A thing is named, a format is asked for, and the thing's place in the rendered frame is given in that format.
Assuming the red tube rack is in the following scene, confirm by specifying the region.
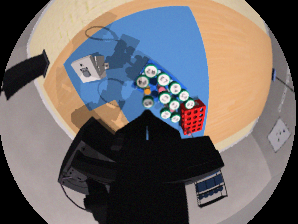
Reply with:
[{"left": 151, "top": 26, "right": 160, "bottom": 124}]
[{"left": 180, "top": 99, "right": 206, "bottom": 135}]

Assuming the blue bench mat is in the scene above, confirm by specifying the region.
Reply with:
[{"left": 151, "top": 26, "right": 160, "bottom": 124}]
[{"left": 63, "top": 6, "right": 209, "bottom": 138}]

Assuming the white tube cap with printed label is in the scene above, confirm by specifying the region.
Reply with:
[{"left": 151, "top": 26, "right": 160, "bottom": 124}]
[{"left": 159, "top": 101, "right": 171, "bottom": 119}]

